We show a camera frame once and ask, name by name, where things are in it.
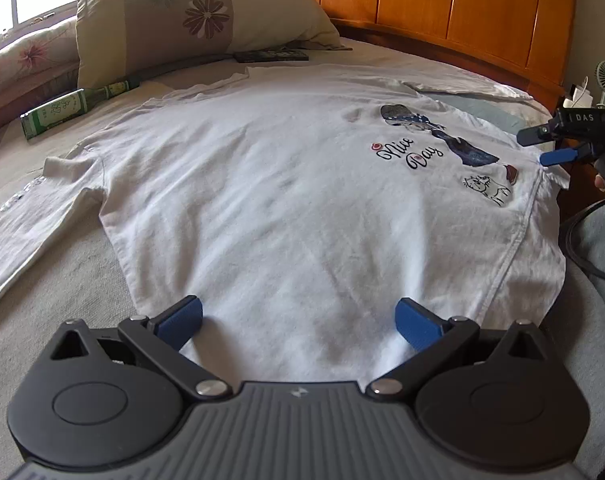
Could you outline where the floral patchwork pillow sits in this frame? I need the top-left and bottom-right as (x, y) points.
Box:
(76, 0), (353, 92)

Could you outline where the white charger plug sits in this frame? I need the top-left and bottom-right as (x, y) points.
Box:
(565, 77), (592, 111)

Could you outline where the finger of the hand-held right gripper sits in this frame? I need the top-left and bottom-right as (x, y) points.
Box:
(515, 122), (558, 147)
(539, 143), (597, 168)

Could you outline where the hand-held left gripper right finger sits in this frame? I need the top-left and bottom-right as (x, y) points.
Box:
(366, 297), (554, 402)

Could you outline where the folded pink floral quilt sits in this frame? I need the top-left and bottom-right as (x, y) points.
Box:
(0, 15), (81, 137)

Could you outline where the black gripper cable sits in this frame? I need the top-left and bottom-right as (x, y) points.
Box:
(559, 197), (605, 284)

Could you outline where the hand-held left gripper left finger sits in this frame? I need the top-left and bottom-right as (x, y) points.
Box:
(50, 295), (233, 402)

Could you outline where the person's grey clothing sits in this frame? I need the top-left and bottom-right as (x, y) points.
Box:
(557, 205), (605, 480)

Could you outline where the green glass bottle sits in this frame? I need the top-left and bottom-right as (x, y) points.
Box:
(21, 76), (142, 141)

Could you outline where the white long-sleeved printed shirt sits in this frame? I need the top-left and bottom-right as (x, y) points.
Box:
(0, 62), (568, 392)

